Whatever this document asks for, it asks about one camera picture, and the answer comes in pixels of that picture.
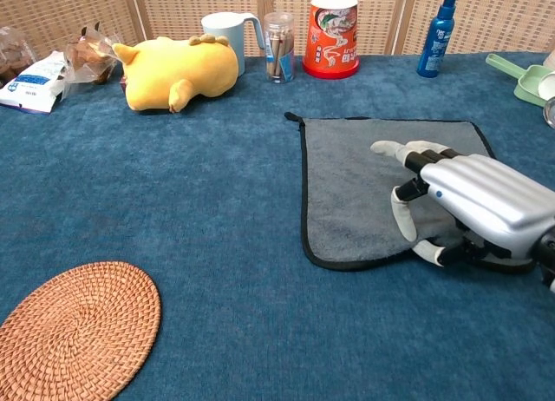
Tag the grey and blue cloth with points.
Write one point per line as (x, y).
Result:
(347, 192)

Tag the blue spray bottle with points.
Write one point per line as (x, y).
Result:
(435, 45)

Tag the clear bag of pastries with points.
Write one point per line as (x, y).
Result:
(89, 56)

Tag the red instant noodle cup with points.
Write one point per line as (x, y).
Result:
(331, 41)

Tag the clear plastic cookie box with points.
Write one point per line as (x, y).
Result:
(13, 56)

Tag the blue carpet table cover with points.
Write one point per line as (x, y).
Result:
(195, 201)

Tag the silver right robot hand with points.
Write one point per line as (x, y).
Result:
(477, 192)

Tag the green plastic scoop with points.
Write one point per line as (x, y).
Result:
(526, 82)

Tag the round woven rattan coaster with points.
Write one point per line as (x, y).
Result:
(73, 331)

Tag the yellow plush toy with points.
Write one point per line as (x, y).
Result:
(173, 71)

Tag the white and blue snack bag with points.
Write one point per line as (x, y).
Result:
(32, 84)

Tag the woven bamboo folding screen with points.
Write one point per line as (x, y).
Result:
(56, 10)

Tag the clear jar of biscuit sticks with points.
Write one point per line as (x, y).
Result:
(279, 49)

